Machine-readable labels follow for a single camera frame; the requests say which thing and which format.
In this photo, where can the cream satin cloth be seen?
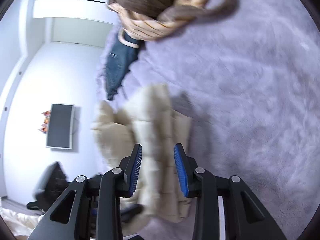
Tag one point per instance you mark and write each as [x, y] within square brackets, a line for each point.
[17, 217]

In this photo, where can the purple fleece blanket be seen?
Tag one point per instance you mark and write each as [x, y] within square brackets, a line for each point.
[250, 105]

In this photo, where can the cream puffer jacket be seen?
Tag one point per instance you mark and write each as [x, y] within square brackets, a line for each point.
[152, 120]

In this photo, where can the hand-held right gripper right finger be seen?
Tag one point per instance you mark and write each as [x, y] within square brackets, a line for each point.
[180, 170]

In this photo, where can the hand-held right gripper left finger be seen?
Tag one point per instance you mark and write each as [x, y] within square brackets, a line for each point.
[135, 170]

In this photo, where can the wall-mounted flat screen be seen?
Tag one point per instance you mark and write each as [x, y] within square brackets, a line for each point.
[60, 126]

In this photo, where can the orange flower decoration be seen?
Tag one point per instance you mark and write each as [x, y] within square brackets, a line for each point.
[45, 122]

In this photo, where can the white wardrobe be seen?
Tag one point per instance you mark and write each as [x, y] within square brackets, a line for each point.
[75, 7]

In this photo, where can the brown tan striped sweater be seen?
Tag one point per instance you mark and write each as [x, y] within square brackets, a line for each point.
[150, 2]

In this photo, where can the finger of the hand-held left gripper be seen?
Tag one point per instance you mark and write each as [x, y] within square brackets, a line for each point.
[132, 211]

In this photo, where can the blue denim jeans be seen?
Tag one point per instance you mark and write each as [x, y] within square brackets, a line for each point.
[118, 62]

